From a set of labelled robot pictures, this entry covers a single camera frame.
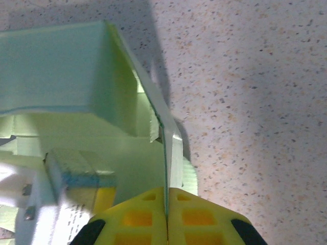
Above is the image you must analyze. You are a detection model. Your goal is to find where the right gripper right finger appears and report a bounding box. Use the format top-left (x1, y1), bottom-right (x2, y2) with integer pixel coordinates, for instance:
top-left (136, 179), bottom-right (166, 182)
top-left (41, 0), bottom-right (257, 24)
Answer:
top-left (168, 188), bottom-right (268, 245)

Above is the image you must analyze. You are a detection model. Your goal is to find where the light green paper box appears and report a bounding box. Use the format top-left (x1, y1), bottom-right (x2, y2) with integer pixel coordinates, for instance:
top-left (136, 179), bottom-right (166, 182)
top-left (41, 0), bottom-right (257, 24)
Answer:
top-left (0, 20), bottom-right (199, 245)

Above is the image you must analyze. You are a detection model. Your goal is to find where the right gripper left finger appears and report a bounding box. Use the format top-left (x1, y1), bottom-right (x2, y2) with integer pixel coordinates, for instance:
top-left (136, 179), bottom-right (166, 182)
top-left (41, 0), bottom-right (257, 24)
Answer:
top-left (70, 187), bottom-right (168, 245)

